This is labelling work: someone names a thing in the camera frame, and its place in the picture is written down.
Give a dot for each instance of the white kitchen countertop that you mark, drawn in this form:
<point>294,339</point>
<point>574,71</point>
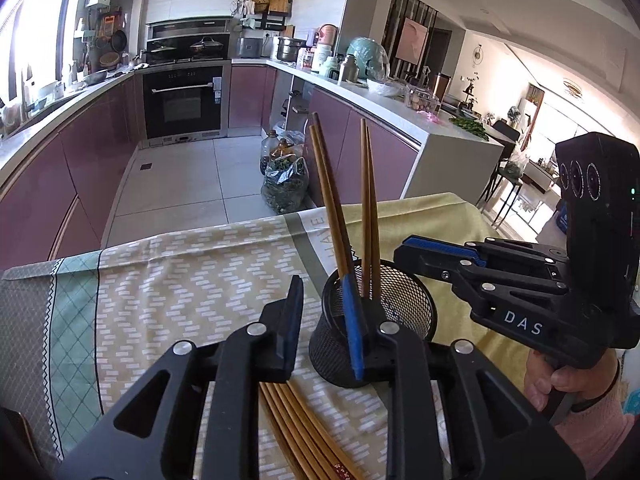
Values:
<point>380,105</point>

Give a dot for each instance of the black mesh utensil holder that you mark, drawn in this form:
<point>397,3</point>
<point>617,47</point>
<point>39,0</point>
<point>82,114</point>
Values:
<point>410,300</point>

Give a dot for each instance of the leafy greens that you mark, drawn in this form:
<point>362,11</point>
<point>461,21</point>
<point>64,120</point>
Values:
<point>470,127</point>

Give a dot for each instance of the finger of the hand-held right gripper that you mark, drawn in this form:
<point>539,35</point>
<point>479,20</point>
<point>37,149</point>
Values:
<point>435,245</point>
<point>435,262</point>

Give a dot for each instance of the metal stool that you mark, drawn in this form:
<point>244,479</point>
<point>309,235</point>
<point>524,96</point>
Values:
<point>507,182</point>

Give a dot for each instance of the bundle of wooden chopsticks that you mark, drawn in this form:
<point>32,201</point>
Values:
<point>295,435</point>

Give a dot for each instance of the round ceiling lamp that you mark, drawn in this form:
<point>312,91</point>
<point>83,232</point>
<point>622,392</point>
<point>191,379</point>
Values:
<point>573,87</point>

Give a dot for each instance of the chevron patterned tablecloth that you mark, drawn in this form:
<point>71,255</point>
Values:
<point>175,285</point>

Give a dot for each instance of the wall rack with pans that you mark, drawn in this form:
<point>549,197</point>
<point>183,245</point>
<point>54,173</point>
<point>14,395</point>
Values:
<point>112,40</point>

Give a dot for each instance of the pan with glass lid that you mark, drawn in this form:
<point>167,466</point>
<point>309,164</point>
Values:
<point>162,47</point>
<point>206,46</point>

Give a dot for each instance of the clear glass container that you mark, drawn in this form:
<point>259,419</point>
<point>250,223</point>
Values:
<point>424,100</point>

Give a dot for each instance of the wooden cutting board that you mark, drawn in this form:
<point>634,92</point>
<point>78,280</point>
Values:
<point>280,2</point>

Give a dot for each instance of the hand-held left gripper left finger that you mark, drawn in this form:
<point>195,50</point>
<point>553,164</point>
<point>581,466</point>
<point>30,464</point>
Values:
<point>292,330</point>

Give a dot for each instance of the floral-tipped wooden chopstick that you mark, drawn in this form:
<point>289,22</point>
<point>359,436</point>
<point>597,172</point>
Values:
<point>326,200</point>
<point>336,200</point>

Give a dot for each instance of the person's right hand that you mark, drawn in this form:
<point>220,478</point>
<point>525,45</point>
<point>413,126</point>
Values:
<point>537,380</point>

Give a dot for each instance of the pink peninsula cabinets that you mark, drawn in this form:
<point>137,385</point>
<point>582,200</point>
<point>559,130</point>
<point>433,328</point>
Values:
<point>340,130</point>

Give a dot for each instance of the plastic bag of greens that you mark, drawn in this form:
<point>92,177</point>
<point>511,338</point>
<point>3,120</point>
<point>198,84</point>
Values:
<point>285,187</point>

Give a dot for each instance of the wooden slatted partition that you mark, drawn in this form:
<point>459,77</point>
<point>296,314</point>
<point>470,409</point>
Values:
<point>400,5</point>

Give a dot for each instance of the pink wall painting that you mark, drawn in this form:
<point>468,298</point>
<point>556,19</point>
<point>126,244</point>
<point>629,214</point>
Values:
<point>412,40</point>

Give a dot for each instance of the pink sink cabinets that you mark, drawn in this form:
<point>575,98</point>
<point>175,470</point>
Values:
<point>90,150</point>

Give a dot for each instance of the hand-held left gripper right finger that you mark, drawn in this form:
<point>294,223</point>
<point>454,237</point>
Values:
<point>352,330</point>

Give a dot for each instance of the small bag of vegetables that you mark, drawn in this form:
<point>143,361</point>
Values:
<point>515,165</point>

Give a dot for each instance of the kitchen window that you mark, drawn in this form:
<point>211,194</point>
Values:
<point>35,20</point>

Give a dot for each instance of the black integrated stove hood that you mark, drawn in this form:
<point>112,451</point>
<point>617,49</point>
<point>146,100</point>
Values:
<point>187,27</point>

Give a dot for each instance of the black built-in oven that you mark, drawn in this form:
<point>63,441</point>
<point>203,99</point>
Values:
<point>182,102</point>

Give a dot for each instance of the copper trash bin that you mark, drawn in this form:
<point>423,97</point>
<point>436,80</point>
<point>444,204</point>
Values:
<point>442,87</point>

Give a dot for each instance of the stainless steel stockpot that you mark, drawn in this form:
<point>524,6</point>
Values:
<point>289,50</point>

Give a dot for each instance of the black wall shelf rack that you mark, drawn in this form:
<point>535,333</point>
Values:
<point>272,22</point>

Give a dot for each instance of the pink kettle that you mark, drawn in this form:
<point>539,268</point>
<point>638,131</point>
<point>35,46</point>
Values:
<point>327,35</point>

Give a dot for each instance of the wall clock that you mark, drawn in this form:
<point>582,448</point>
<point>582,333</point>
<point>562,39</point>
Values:
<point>478,54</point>

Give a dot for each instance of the white plastic canister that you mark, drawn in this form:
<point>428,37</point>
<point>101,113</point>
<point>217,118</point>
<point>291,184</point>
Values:
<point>322,57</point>

